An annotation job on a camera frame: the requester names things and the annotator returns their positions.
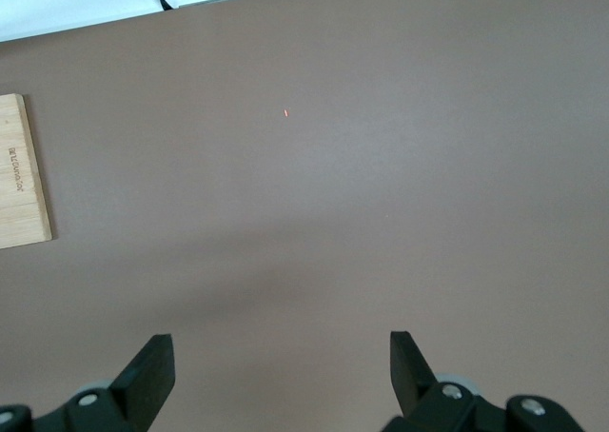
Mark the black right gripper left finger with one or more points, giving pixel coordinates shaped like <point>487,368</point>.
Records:
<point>138,384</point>

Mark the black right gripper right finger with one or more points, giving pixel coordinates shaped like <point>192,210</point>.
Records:
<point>414,379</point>

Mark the bamboo cutting board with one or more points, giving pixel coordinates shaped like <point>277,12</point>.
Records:
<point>19,175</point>

